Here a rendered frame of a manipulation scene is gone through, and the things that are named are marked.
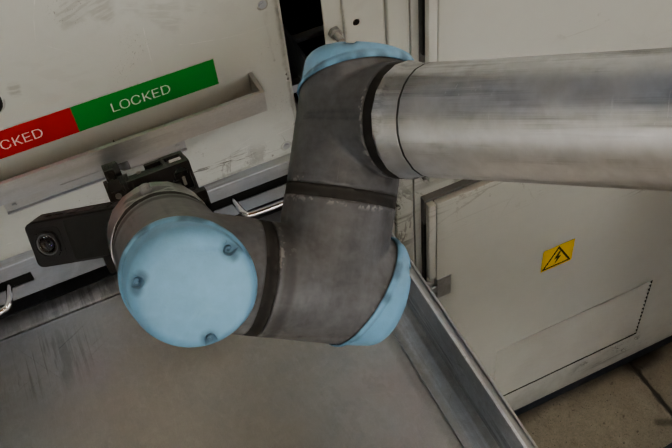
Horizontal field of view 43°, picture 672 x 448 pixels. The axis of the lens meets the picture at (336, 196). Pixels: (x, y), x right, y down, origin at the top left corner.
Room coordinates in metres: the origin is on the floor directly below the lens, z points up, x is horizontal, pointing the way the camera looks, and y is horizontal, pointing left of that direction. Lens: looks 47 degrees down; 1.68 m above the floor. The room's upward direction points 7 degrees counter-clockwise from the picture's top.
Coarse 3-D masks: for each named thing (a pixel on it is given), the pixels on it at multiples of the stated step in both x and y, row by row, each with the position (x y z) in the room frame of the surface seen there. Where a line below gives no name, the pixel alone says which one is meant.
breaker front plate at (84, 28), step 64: (0, 0) 0.70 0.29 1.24; (64, 0) 0.72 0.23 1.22; (128, 0) 0.73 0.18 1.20; (192, 0) 0.76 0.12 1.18; (256, 0) 0.78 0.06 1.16; (0, 64) 0.69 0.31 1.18; (64, 64) 0.71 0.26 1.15; (128, 64) 0.73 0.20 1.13; (192, 64) 0.75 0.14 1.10; (256, 64) 0.77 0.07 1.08; (0, 128) 0.68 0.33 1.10; (128, 128) 0.72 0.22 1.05; (256, 128) 0.77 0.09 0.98; (64, 192) 0.69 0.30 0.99; (0, 256) 0.66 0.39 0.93
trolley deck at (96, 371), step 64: (64, 320) 0.62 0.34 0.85; (128, 320) 0.61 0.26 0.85; (448, 320) 0.56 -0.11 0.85; (0, 384) 0.54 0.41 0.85; (64, 384) 0.53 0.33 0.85; (128, 384) 0.52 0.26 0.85; (192, 384) 0.51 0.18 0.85; (256, 384) 0.50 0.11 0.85; (320, 384) 0.49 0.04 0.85; (384, 384) 0.48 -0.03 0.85
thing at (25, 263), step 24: (264, 168) 0.76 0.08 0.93; (216, 192) 0.73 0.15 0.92; (240, 192) 0.75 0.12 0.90; (264, 192) 0.75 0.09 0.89; (0, 264) 0.65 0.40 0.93; (24, 264) 0.66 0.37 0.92; (72, 264) 0.67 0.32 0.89; (96, 264) 0.68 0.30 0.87; (0, 288) 0.64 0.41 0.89; (24, 288) 0.65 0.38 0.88
